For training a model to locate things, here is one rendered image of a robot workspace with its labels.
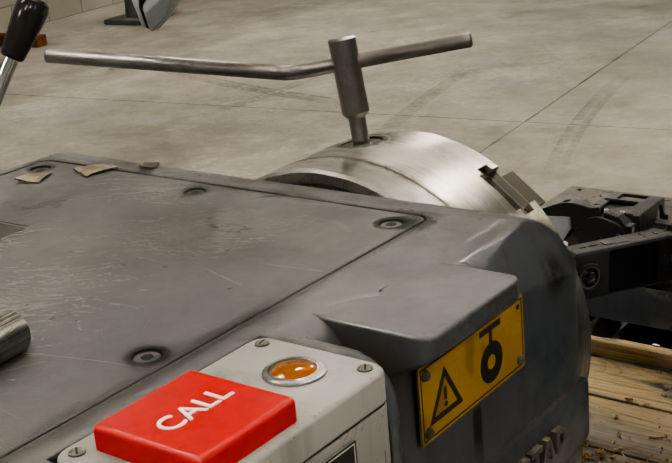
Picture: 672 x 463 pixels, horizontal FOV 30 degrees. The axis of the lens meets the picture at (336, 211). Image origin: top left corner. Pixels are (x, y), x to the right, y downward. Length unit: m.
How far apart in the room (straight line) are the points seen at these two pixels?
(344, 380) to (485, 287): 0.12
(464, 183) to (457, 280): 0.30
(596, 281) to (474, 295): 0.50
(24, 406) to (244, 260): 0.19
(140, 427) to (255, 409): 0.05
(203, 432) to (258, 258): 0.23
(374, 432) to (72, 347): 0.16
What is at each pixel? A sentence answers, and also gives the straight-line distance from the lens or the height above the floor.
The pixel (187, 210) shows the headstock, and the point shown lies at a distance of 0.81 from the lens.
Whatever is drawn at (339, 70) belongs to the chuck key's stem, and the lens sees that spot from 0.99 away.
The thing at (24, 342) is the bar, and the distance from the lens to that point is 0.62.
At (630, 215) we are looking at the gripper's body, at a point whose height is 1.11.
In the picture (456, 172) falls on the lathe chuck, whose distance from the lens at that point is 0.96.
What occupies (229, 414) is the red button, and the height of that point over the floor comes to 1.27.
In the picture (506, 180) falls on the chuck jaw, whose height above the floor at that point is 1.20.
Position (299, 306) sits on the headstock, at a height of 1.25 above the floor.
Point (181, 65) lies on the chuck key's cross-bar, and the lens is 1.00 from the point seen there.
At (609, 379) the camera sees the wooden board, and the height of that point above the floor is 0.89.
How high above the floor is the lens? 1.50
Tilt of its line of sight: 18 degrees down
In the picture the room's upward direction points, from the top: 5 degrees counter-clockwise
